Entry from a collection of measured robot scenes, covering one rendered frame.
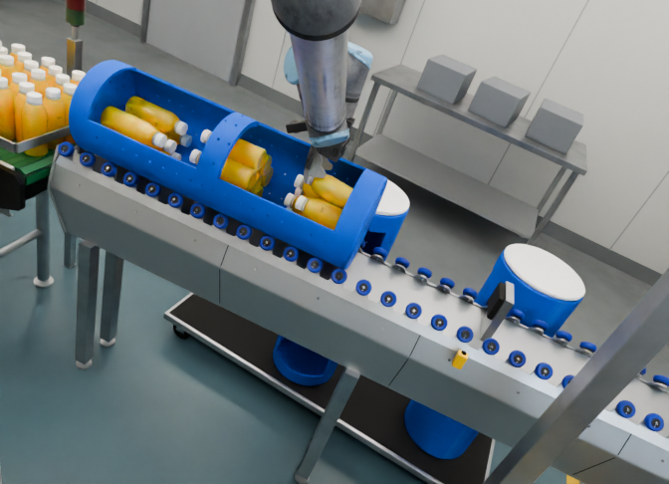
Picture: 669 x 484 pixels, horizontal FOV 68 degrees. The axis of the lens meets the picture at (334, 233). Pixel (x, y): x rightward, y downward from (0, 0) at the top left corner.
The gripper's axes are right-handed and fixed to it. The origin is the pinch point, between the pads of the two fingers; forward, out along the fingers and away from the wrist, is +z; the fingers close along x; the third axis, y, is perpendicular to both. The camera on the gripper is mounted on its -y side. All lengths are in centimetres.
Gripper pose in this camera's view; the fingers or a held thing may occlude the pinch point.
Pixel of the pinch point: (307, 175)
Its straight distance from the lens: 138.7
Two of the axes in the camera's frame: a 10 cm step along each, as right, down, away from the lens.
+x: 3.0, -4.4, 8.4
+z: -3.0, 7.9, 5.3
